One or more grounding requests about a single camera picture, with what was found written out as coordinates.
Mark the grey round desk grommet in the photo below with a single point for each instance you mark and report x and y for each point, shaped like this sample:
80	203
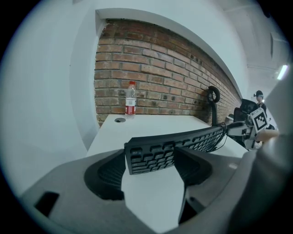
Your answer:
120	120

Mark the black keyboard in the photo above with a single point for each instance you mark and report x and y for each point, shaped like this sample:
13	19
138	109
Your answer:
160	155

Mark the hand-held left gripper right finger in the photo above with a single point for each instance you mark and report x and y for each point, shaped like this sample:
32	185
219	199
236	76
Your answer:
194	169

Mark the ceiling light strip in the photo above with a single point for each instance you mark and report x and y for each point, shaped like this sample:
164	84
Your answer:
283	72

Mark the black office chair with headrest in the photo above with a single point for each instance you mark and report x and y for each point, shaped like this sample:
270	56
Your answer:
214	107

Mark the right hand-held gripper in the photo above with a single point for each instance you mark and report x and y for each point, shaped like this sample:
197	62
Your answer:
259	121

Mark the person's right forearm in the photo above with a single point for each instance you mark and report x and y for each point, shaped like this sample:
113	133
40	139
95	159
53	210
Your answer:
266	136

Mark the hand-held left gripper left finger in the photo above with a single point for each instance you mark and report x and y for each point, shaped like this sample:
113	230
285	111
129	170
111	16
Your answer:
103	178

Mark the black chair with dark jacket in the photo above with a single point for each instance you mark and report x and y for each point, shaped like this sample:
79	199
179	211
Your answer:
245	112

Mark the clear red-capped water bottle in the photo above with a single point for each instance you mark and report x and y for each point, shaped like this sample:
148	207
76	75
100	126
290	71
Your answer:
130	102

